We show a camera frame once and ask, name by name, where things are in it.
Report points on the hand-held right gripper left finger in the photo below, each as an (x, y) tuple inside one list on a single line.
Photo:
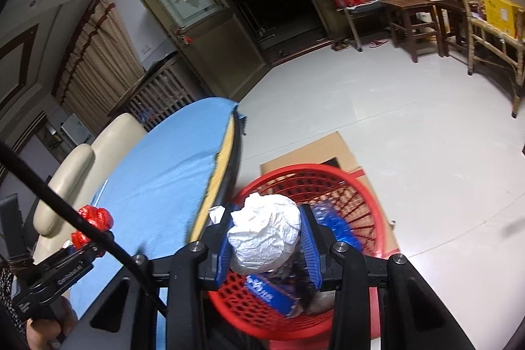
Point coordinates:
[(224, 247)]

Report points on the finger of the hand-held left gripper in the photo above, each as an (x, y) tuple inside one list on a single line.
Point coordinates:
[(93, 249), (67, 247)]

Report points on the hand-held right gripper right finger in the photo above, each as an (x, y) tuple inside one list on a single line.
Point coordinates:
[(306, 247)]

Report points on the red plastic bag ball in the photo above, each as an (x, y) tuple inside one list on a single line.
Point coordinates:
[(96, 216), (80, 239)]

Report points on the blue plastic bag ball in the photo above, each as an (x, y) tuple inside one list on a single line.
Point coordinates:
[(336, 225)]

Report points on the white plastic bag ball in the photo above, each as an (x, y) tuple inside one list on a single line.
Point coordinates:
[(264, 231)]

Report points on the blue printed packet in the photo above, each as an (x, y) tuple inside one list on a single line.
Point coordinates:
[(270, 292)]

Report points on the red plastic mesh basket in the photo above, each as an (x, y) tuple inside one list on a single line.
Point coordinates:
[(365, 202)]

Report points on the person's left hand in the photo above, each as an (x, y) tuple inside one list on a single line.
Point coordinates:
[(45, 333)]

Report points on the person's dotted dark clothing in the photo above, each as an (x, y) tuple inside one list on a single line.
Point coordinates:
[(8, 300)]

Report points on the black flat panel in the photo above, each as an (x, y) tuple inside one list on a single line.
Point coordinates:
[(14, 227)]

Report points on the thin white strip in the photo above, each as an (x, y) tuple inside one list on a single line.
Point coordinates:
[(101, 191)]

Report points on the beige leather sofa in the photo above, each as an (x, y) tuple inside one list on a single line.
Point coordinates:
[(82, 173)]

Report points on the round wooden table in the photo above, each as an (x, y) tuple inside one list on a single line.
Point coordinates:
[(223, 165)]

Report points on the flat printed cardboard carton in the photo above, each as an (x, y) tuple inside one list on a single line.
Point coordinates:
[(320, 147)]

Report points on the blue tablecloth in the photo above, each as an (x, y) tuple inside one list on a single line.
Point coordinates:
[(164, 161)]

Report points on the white board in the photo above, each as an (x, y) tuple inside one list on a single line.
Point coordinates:
[(77, 129)]

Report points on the wooden baby crib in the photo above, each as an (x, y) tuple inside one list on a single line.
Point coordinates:
[(160, 95)]

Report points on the brown pleated curtain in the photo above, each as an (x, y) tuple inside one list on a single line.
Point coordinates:
[(98, 63)]

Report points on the pair of dark slippers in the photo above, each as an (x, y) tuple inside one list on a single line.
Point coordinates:
[(339, 45)]

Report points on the brown glass panel door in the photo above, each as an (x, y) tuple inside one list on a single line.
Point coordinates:
[(213, 42)]

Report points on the red key tassel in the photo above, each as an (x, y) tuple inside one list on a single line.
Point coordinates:
[(183, 36)]

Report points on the pink slipper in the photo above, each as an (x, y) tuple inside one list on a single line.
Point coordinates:
[(378, 43)]

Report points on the large wooden stool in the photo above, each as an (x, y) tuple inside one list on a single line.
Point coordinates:
[(414, 22)]

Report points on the small wooden stool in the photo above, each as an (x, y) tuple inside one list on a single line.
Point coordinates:
[(453, 22)]

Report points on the rattan chair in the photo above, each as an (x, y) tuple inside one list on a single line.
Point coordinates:
[(492, 46)]

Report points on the yellow box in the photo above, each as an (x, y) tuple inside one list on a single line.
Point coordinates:
[(501, 16)]

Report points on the framed wall picture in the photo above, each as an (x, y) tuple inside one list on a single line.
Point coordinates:
[(55, 136)]

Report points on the white wall switch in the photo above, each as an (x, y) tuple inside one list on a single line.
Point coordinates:
[(146, 48)]

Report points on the metal frame chair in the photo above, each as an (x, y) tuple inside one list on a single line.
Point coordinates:
[(361, 9)]

